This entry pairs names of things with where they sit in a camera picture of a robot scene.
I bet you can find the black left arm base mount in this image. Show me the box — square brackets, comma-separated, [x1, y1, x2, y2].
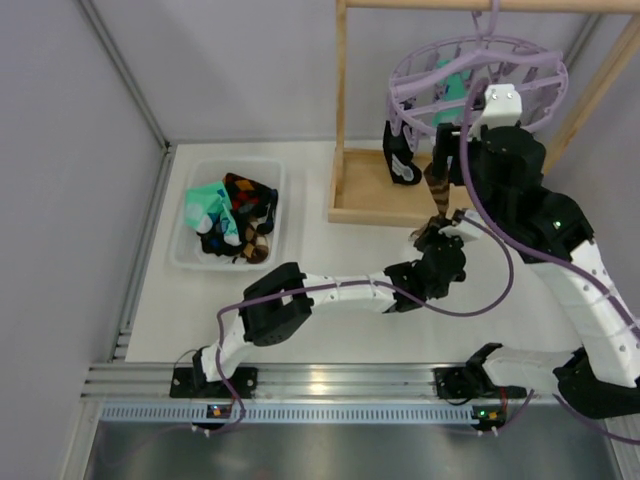
[169, 367, 259, 399]

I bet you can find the wooden hanger rack frame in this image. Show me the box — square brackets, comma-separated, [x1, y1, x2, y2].
[328, 1, 639, 227]

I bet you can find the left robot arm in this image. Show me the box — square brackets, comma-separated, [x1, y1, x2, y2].
[192, 228, 466, 387]

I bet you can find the brown striped sock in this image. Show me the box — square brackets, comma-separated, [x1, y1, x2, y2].
[410, 163, 450, 248]

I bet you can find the aluminium frame post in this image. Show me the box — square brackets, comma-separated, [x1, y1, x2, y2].
[75, 0, 171, 152]

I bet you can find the red yellow black argyle sock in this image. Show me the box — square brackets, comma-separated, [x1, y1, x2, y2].
[223, 172, 278, 219]

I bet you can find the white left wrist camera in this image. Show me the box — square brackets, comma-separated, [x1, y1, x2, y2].
[439, 209, 485, 244]

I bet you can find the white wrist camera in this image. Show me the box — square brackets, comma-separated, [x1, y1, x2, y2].
[439, 209, 485, 244]
[467, 84, 523, 140]

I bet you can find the white plastic laundry basket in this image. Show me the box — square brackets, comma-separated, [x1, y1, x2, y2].
[169, 156, 288, 272]

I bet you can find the brown beige checkered sock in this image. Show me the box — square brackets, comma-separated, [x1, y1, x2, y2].
[232, 222, 270, 265]

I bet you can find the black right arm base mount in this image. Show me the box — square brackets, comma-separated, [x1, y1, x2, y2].
[433, 366, 495, 404]

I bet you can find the mint green sock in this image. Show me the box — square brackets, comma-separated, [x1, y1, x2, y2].
[432, 70, 473, 128]
[184, 181, 241, 247]

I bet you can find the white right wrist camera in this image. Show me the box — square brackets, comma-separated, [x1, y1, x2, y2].
[467, 84, 523, 140]

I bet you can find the black blue sock right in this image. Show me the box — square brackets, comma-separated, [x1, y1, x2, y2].
[382, 121, 422, 186]

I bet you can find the grey slotted cable duct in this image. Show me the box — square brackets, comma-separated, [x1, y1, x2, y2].
[100, 402, 503, 425]

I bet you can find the black blue sport sock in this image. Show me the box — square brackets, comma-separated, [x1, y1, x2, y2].
[198, 188, 279, 256]

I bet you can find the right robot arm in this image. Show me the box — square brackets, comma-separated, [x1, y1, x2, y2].
[426, 123, 639, 419]

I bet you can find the purple round clip hanger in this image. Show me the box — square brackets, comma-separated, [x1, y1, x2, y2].
[384, 0, 570, 154]

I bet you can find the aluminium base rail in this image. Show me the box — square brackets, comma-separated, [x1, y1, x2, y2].
[82, 362, 561, 401]

